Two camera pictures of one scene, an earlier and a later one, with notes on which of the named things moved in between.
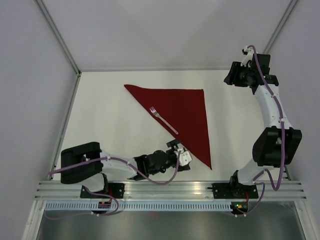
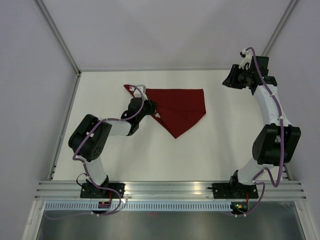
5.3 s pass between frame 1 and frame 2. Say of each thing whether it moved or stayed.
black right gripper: stayed
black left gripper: moved
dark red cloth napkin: moved
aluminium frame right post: stayed
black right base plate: stayed
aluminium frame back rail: stayed
